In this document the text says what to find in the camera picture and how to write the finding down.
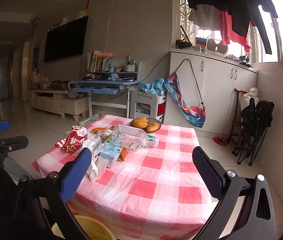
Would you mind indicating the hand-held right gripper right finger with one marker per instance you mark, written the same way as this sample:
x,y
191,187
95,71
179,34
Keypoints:
x,y
207,170

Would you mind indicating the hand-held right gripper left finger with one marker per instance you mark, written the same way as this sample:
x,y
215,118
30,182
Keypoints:
x,y
77,170

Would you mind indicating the white sack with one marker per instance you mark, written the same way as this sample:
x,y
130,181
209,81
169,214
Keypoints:
x,y
251,95

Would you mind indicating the white cabinet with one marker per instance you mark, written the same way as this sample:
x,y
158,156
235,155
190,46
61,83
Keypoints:
x,y
216,92

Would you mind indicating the pink kettlebell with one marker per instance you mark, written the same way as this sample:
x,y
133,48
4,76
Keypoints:
x,y
72,93

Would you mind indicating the yellow plush toy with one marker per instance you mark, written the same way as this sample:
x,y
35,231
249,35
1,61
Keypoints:
x,y
81,14

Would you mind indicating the black shoes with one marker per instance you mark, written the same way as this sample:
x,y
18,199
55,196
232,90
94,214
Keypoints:
x,y
182,44

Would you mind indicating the white plastic stool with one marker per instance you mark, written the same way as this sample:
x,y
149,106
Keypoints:
x,y
145,100

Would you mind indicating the colourful printed bag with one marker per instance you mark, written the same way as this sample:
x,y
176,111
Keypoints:
x,y
191,115

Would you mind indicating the grey hanging garment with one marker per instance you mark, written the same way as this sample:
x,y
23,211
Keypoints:
x,y
206,17

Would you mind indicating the pink plush toy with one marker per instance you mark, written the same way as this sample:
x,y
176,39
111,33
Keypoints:
x,y
105,54

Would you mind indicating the red slipper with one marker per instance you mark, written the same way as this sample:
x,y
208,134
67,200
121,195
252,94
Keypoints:
x,y
220,141

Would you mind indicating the pile of sneakers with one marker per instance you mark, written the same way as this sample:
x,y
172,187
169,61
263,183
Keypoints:
x,y
239,60

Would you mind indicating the light blue carton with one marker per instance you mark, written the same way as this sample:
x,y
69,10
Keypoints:
x,y
109,153

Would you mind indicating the blue patterned cloth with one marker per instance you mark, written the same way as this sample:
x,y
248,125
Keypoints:
x,y
154,86

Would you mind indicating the row of books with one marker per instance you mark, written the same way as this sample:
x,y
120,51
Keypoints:
x,y
94,62

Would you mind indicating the clear plastic bag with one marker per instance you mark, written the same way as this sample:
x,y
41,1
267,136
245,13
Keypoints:
x,y
44,82

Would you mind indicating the cream television cabinet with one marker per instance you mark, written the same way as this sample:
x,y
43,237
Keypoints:
x,y
56,103

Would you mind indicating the white pen cup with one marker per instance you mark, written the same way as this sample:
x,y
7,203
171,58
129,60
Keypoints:
x,y
129,68

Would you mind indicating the colourful box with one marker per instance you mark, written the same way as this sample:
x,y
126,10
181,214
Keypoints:
x,y
201,41

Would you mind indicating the dark fruit bowl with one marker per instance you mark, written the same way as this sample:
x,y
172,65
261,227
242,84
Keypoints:
x,y
158,125

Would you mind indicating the person's left leg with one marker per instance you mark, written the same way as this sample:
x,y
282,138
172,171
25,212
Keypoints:
x,y
1,205

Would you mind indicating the white plush toy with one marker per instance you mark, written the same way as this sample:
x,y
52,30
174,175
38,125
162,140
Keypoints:
x,y
63,21

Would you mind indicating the wooden chair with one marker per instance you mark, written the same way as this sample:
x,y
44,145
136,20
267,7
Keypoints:
x,y
236,120

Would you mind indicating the black folding chair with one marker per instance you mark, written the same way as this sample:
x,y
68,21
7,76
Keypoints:
x,y
259,120

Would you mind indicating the yellow plastic bucket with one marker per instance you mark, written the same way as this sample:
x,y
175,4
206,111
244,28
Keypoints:
x,y
94,226

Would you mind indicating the pink checked tablecloth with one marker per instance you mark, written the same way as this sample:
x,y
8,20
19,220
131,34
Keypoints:
x,y
156,180

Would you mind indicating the white tissue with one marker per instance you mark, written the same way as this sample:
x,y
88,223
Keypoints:
x,y
95,168

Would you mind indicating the yellow mango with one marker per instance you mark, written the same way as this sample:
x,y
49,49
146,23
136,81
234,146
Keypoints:
x,y
144,119
139,124
152,127

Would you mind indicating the black wall television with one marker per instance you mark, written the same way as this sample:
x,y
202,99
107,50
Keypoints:
x,y
65,38

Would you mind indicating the clear plastic bottle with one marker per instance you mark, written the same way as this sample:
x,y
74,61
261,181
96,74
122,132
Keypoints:
x,y
131,136

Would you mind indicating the blue study desk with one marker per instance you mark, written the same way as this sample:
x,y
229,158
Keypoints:
x,y
101,83

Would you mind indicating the red snack bag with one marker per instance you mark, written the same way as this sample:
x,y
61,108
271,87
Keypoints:
x,y
75,140

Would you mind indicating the black long garment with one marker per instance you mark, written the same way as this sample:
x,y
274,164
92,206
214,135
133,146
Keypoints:
x,y
264,0

